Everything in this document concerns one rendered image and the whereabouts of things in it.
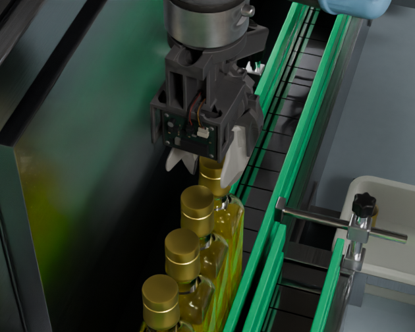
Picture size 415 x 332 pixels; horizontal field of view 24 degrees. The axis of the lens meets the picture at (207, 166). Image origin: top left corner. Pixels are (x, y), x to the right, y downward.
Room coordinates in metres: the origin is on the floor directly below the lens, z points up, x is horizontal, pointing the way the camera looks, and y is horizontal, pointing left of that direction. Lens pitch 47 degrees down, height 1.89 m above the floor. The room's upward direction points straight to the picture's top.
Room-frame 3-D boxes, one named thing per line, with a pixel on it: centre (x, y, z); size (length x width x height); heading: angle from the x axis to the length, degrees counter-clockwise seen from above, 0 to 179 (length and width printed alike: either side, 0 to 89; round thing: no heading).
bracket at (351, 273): (0.78, -0.15, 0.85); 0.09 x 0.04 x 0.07; 72
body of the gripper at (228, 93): (0.66, 0.00, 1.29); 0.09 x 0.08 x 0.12; 157
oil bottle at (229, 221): (0.69, -0.01, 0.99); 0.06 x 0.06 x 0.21; 72
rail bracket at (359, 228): (0.77, -0.17, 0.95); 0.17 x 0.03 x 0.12; 72
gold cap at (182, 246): (0.58, 0.02, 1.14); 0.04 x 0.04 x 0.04
